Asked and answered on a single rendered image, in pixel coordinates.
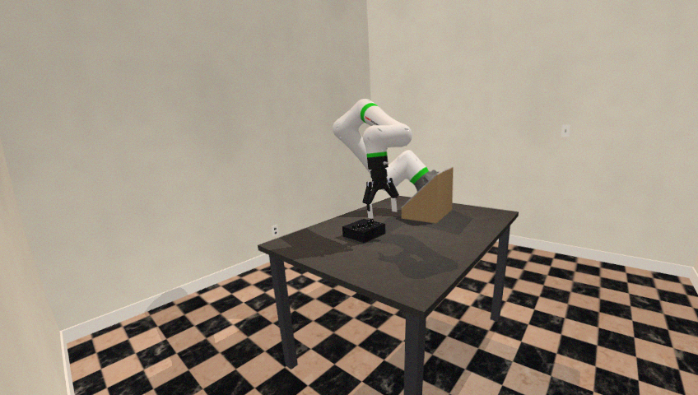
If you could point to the black lighting desk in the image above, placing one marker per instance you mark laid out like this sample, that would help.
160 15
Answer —
363 230

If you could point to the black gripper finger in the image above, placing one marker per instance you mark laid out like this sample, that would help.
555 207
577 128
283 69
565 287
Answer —
369 196
392 191

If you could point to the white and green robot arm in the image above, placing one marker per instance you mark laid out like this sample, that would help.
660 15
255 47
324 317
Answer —
371 149

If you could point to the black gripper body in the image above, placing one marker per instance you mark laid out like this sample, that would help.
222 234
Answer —
377 175

